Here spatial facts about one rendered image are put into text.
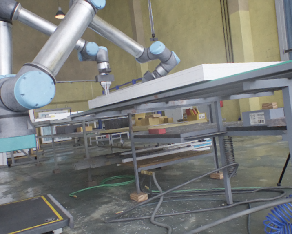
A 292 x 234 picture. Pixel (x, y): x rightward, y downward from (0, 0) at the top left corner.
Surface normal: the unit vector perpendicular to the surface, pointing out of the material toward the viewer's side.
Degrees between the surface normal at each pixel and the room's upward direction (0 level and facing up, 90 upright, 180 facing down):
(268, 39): 90
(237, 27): 90
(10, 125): 70
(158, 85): 90
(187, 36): 90
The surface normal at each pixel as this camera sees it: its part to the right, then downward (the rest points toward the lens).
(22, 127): 0.66, -0.42
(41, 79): 0.71, -0.02
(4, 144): 0.46, -0.05
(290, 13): -0.85, 0.11
